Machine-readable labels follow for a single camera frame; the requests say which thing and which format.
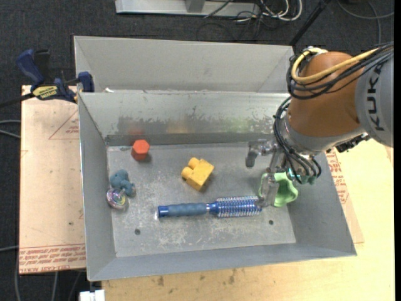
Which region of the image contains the grey metal bin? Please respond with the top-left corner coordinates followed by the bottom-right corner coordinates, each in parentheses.
top-left (73, 35), bottom-right (358, 282)

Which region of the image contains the light green plastic toy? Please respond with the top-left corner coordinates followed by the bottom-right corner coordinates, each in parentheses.
top-left (261, 171), bottom-right (299, 208)

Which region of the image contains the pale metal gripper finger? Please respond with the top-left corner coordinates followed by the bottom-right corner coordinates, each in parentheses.
top-left (260, 172), bottom-right (271, 201)
top-left (266, 180), bottom-right (278, 207)

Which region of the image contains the iridescent spinning top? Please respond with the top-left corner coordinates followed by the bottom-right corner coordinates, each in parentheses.
top-left (105, 187), bottom-right (129, 211)

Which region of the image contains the red hexagonal block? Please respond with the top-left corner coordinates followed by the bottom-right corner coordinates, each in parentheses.
top-left (130, 139), bottom-right (151, 162)

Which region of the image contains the blue-grey toy figure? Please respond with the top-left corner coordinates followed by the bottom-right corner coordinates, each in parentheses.
top-left (109, 169), bottom-right (137, 197)

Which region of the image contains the blue round hair brush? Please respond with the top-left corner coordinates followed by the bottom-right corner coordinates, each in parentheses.
top-left (157, 195), bottom-right (263, 219)

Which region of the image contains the yellow toy building block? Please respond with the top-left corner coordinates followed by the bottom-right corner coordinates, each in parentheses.
top-left (180, 157), bottom-right (216, 192)

